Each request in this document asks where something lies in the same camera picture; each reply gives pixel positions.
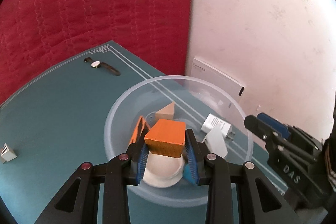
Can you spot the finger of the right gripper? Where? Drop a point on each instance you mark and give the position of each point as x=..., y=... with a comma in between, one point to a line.
x=263, y=131
x=274, y=124

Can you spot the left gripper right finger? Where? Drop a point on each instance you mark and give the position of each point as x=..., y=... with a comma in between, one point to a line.
x=195, y=158

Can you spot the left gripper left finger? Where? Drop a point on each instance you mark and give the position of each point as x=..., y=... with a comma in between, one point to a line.
x=141, y=163

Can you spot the white ceramic bowl with saucer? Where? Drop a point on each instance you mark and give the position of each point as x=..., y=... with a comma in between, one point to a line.
x=163, y=171

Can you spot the tall white zebra wedge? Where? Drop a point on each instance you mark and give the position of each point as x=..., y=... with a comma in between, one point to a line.
x=215, y=143

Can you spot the orange striped wedge block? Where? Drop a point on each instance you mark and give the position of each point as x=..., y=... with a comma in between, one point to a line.
x=166, y=138

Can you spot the white usb charger plug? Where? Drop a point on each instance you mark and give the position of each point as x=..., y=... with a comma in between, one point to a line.
x=212, y=122

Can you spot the large orange wedge block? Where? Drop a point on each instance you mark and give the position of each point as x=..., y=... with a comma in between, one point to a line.
x=140, y=126

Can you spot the large beige wooden wedge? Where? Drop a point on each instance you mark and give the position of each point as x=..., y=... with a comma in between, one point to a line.
x=166, y=112

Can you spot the white zebra striped wedge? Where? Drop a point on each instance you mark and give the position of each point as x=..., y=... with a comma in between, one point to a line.
x=7, y=154

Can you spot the blue wedge block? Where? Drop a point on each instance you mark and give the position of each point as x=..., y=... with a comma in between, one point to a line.
x=187, y=174

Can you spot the clear plastic basin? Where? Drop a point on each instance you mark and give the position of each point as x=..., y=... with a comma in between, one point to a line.
x=194, y=100

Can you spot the teal table mat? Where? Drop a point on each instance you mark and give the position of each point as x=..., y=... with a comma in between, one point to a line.
x=56, y=122

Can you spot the red quilted blanket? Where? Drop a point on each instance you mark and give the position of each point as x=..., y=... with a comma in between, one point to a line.
x=38, y=34

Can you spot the white wall panel box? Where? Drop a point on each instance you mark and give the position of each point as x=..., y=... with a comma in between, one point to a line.
x=204, y=71

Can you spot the black strap wristwatch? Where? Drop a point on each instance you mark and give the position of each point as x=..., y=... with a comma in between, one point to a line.
x=99, y=64

